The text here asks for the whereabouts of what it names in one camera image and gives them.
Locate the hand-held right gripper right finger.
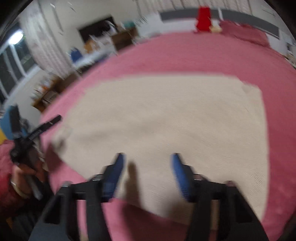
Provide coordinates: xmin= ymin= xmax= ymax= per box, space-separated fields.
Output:
xmin=171 ymin=153 xmax=270 ymax=241

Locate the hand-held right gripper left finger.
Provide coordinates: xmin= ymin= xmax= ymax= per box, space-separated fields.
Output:
xmin=28 ymin=152 xmax=126 ymax=241

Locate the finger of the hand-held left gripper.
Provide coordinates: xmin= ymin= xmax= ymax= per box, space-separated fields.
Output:
xmin=9 ymin=105 xmax=22 ymax=139
xmin=28 ymin=115 xmax=63 ymax=141

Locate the cream ribbed hem sweater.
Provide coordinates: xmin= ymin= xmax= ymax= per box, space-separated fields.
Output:
xmin=50 ymin=74 xmax=270 ymax=226

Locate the person's left forearm red sleeve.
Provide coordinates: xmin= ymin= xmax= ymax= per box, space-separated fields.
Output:
xmin=0 ymin=139 xmax=33 ymax=220

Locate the person's left hand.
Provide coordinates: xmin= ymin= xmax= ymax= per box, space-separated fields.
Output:
xmin=11 ymin=162 xmax=47 ymax=198

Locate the wooden side table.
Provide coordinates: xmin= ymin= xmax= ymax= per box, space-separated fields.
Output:
xmin=32 ymin=74 xmax=79 ymax=112

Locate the window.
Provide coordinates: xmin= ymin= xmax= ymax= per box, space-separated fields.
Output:
xmin=0 ymin=30 xmax=37 ymax=98

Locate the blue chair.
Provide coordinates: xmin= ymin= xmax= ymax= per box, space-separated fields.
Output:
xmin=69 ymin=47 xmax=84 ymax=63

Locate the silver white pillow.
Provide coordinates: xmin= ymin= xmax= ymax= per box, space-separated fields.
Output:
xmin=74 ymin=52 xmax=111 ymax=67

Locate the black television screen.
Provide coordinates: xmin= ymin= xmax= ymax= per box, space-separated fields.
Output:
xmin=77 ymin=16 xmax=116 ymax=43

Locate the wooden desk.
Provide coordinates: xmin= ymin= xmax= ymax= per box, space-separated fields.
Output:
xmin=84 ymin=29 xmax=139 ymax=55

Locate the white appliance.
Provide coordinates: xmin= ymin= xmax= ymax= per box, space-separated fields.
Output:
xmin=103 ymin=20 xmax=116 ymax=33

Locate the pink plush bed blanket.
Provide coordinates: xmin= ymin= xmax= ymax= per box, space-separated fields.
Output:
xmin=39 ymin=31 xmax=296 ymax=241

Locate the pink pillow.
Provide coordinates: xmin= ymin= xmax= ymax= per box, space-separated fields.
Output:
xmin=218 ymin=20 xmax=271 ymax=48

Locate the red hanging garment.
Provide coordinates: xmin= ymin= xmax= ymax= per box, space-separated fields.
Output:
xmin=194 ymin=6 xmax=212 ymax=33

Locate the grey and white headboard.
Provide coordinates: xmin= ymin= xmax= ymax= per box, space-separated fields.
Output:
xmin=136 ymin=8 xmax=280 ymax=40

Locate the white nightstand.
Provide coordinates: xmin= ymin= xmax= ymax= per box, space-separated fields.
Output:
xmin=283 ymin=42 xmax=296 ymax=67

